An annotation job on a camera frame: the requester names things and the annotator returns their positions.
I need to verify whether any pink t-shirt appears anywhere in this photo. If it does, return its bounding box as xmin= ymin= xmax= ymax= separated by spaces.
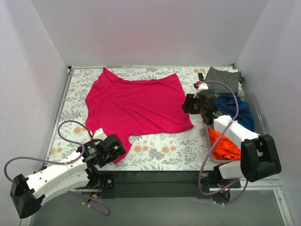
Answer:
xmin=85 ymin=68 xmax=193 ymax=153

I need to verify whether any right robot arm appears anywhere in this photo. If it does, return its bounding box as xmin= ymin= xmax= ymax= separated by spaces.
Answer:
xmin=182 ymin=89 xmax=282 ymax=187

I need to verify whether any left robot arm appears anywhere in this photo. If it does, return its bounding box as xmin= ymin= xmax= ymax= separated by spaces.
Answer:
xmin=10 ymin=135 xmax=126 ymax=219

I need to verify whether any blue t-shirt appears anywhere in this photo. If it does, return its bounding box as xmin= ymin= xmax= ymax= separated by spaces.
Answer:
xmin=215 ymin=95 xmax=255 ymax=132

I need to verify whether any grey folded t-shirt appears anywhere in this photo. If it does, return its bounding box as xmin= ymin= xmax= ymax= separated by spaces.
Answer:
xmin=203 ymin=66 xmax=241 ymax=95

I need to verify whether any orange t-shirt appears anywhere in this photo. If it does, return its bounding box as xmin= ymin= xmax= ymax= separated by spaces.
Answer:
xmin=207 ymin=126 xmax=241 ymax=161

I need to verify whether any clear plastic bin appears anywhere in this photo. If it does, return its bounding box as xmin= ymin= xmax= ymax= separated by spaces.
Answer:
xmin=210 ymin=91 xmax=268 ymax=162

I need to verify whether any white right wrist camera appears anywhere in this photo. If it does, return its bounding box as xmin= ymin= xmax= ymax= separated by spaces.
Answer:
xmin=194 ymin=81 xmax=209 ymax=96

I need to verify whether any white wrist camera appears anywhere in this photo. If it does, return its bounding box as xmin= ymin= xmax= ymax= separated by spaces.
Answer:
xmin=91 ymin=128 xmax=107 ymax=142
xmin=194 ymin=81 xmax=209 ymax=96

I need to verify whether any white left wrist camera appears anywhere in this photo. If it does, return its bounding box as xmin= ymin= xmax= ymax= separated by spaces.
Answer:
xmin=91 ymin=128 xmax=107 ymax=142

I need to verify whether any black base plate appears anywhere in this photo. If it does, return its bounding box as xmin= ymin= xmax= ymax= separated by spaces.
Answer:
xmin=72 ymin=170 xmax=243 ymax=201

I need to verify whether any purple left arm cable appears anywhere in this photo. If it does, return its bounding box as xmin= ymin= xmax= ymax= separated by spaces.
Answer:
xmin=3 ymin=120 xmax=111 ymax=217

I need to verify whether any aluminium front rail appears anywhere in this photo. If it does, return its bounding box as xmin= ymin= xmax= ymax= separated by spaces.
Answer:
xmin=29 ymin=170 xmax=283 ymax=191

